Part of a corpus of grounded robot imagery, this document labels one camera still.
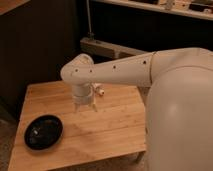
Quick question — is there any metal pole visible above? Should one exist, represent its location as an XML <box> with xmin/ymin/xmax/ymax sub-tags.
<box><xmin>86</xmin><ymin>0</ymin><xmax>94</xmax><ymax>40</ymax></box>

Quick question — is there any grey metal beam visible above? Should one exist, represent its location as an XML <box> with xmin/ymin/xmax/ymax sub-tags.
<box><xmin>80</xmin><ymin>37</ymin><xmax>144</xmax><ymax>59</ymax></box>

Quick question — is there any wooden shelf with items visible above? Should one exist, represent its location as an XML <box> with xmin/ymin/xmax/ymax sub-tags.
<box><xmin>94</xmin><ymin>0</ymin><xmax>213</xmax><ymax>21</ymax></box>

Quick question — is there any black ceramic bowl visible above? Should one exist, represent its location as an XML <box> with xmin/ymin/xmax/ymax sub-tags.
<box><xmin>24</xmin><ymin>115</ymin><xmax>63</xmax><ymax>150</ymax></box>

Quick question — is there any wooden table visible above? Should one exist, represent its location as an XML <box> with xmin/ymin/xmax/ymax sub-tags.
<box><xmin>8</xmin><ymin>81</ymin><xmax>146</xmax><ymax>171</ymax></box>

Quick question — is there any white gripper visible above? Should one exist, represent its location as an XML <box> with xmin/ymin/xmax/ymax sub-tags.
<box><xmin>72</xmin><ymin>84</ymin><xmax>97</xmax><ymax>112</ymax></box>

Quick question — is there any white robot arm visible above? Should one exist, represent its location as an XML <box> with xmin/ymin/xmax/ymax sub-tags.
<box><xmin>60</xmin><ymin>47</ymin><xmax>213</xmax><ymax>171</ymax></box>

